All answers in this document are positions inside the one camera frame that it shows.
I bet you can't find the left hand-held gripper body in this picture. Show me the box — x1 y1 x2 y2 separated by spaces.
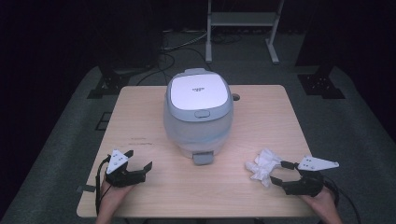
105 148 148 189

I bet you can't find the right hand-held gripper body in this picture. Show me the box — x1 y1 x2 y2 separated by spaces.
284 155 340 198

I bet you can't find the white tissue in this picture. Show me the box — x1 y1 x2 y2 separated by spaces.
245 148 283 189

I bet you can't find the white pedal trash bin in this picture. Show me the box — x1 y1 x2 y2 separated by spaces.
163 67 234 166

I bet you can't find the person's left hand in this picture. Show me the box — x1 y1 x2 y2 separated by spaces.
97 181 135 216

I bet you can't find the person's right hand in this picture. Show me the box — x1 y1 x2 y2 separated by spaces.
300 188 339 219

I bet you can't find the grey tape strip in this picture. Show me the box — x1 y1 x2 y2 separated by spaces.
76 184 97 193

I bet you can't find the floor socket box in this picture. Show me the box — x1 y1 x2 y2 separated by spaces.
94 111 113 132

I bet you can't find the translucent plastic bin bag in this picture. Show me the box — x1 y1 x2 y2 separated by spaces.
163 108 234 154

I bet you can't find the black stand base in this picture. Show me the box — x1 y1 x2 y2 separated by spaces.
86 64 133 100
296 64 347 100

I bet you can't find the white metal stand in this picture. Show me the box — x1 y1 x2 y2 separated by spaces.
205 0 286 65

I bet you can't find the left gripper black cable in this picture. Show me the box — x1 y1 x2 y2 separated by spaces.
94 155 112 217

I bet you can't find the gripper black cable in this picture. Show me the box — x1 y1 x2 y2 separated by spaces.
322 175 362 224
94 155 112 217

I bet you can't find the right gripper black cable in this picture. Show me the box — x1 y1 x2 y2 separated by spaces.
322 175 362 224

